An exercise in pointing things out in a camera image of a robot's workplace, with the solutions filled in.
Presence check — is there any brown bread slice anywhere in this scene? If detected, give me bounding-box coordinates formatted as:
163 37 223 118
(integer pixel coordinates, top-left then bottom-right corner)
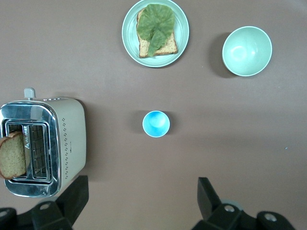
136 6 178 58
0 131 31 180

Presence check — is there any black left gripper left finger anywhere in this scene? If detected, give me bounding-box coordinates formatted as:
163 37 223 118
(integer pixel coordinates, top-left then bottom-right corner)
31 175 90 230

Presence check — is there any beige and chrome toaster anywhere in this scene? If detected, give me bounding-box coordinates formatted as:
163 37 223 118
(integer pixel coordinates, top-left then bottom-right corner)
0 87 87 198

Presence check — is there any pale green bowl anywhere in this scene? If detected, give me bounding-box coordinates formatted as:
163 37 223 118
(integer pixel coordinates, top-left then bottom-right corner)
222 25 273 77

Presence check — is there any pale green round plate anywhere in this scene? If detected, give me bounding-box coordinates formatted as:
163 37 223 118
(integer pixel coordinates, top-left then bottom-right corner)
121 0 190 68

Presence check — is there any blue plastic cup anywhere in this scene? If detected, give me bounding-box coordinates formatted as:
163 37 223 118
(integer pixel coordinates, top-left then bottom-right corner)
142 110 171 138

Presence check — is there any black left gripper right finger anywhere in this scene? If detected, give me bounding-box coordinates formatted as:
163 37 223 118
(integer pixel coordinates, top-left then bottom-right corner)
191 177 259 230

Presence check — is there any green lettuce leaf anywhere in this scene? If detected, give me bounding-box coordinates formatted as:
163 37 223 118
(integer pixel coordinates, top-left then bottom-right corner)
136 3 176 58

